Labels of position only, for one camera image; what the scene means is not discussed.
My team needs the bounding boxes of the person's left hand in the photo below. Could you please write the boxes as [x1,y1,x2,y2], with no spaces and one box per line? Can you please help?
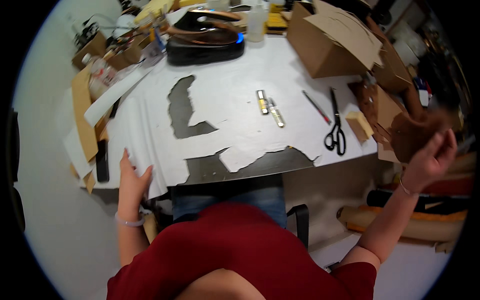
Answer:
[119,148,154,221]

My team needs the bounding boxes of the person's right hand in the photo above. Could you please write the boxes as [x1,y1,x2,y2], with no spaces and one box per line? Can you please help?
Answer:
[400,129,458,194]

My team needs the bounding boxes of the brown leather piece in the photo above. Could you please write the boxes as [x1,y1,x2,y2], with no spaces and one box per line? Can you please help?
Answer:
[390,109,454,164]

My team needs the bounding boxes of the heap of fabric rolls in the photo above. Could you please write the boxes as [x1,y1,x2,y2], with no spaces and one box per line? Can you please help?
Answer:
[336,150,478,254]

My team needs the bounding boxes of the pile of brown leather pieces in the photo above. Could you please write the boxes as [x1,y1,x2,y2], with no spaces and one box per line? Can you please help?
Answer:
[347,80,409,163]

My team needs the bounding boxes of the yellow sponge block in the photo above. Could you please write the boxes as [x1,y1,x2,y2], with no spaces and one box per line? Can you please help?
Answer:
[344,110,375,145]

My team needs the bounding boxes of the black scissors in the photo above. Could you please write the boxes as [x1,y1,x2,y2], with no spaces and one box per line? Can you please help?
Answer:
[324,87,347,157]

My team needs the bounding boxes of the red and black pen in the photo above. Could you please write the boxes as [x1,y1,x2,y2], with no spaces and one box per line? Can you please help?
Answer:
[302,90,333,126]

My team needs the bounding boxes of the large cardboard box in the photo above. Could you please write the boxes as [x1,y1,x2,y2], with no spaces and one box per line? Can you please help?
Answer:
[286,0,384,79]

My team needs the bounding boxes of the black chair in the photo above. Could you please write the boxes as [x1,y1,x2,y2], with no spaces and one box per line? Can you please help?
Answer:
[286,203,310,251]

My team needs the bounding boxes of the clear glue tube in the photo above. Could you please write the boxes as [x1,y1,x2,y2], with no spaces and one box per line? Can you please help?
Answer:
[267,97,286,128]

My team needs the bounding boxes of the yellow glue tube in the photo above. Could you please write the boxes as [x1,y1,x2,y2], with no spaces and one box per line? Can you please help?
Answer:
[256,89,269,116]

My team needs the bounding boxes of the yellow packet stack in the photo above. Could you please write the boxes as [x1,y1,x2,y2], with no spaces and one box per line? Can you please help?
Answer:
[265,4,289,35]

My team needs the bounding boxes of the person's legs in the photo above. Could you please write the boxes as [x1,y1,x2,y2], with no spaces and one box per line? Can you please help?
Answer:
[172,175,288,229]

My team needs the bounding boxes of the clear plastic bottle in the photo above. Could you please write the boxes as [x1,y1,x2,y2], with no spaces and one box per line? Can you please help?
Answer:
[247,1,268,43]

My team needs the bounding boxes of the person's body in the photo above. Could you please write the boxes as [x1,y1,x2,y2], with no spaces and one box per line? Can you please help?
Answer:
[106,202,382,300]

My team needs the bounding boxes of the torn white paper sheet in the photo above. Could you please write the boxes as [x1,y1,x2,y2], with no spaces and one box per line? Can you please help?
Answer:
[63,34,379,200]

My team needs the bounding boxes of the black sewing machine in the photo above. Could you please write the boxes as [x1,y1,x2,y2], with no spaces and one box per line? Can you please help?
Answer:
[166,9,246,67]

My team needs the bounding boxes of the white paper strip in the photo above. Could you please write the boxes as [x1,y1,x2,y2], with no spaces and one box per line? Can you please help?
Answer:
[83,64,156,129]

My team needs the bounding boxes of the black flat bar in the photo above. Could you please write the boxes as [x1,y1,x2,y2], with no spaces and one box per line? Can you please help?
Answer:
[95,139,110,184]

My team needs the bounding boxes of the small cardboard box of tools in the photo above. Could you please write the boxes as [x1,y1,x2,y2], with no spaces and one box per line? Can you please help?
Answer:
[71,13,158,72]

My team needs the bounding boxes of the clear plastic bag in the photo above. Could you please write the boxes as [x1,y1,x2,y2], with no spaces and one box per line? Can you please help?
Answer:
[82,53,143,103]

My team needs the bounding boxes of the brown cardboard strip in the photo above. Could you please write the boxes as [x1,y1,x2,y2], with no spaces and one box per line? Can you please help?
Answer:
[71,63,100,163]

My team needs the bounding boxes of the thin right wrist bracelet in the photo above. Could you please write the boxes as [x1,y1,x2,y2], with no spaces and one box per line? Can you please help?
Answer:
[398,176,420,197]

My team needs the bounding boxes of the pale left wrist bracelet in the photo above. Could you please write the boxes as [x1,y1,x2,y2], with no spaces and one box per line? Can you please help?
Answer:
[114,211,146,228]

